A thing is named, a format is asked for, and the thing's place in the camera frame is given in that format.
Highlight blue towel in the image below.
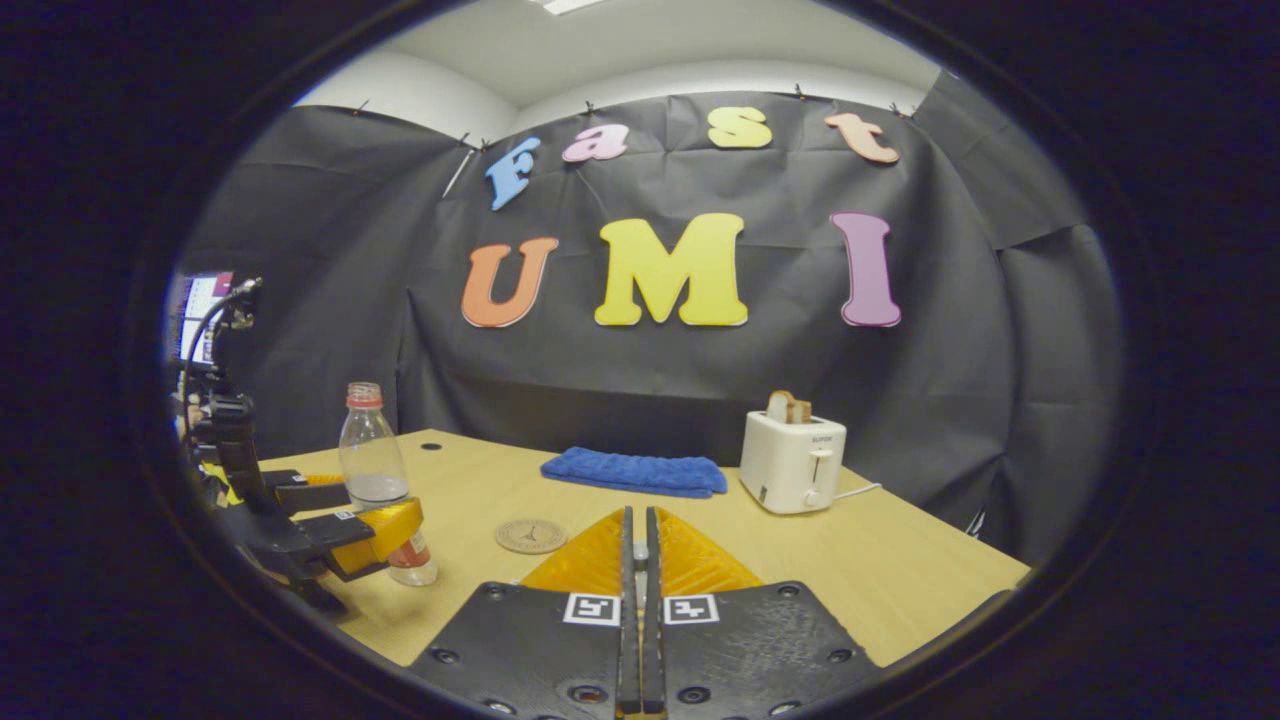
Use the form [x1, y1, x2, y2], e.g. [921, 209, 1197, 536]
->
[540, 446, 729, 499]

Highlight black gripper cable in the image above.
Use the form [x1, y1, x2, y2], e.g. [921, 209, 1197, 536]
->
[180, 285, 263, 421]

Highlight round wooden coaster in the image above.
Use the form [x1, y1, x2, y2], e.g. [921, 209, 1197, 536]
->
[494, 518, 569, 555]

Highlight computer monitor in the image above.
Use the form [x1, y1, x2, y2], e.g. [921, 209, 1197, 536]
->
[172, 270, 236, 366]

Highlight black backdrop cloth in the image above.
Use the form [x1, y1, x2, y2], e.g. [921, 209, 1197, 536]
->
[175, 90, 1116, 566]

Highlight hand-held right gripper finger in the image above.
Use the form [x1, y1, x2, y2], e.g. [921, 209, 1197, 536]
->
[410, 506, 641, 719]
[643, 506, 886, 717]

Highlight clear plastic water bottle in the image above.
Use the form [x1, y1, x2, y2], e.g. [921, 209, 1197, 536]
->
[338, 382, 439, 587]

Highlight white toaster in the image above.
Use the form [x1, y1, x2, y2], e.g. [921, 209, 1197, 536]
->
[739, 409, 848, 515]

